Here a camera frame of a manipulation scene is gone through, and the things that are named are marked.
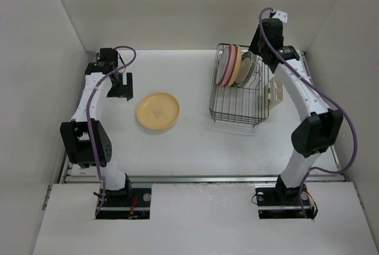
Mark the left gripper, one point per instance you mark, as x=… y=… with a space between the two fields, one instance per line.
x=125 y=90

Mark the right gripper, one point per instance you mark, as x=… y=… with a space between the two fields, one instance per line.
x=254 y=46

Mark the orange plate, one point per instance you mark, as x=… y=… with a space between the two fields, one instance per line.
x=158 y=111

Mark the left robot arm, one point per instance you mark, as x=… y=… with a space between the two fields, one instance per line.
x=84 y=137

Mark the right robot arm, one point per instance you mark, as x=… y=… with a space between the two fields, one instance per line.
x=319 y=124

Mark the grey rimmed plate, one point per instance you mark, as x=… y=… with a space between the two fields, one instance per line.
x=247 y=68

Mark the tan plate beside pink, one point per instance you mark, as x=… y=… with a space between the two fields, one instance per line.
x=236 y=68

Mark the white patterned plate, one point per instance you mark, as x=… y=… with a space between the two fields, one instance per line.
x=223 y=61

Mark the white cutlery holder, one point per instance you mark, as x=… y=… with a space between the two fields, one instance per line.
x=273 y=93

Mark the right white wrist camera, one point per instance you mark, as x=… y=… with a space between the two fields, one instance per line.
x=281 y=15

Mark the wire dish rack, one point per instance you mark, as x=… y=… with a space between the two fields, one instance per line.
x=247 y=105

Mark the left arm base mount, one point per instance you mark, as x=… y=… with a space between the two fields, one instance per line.
x=126 y=205

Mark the aluminium frame rail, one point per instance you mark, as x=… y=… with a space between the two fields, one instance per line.
x=196 y=148

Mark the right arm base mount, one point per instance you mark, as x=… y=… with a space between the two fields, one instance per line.
x=271 y=205

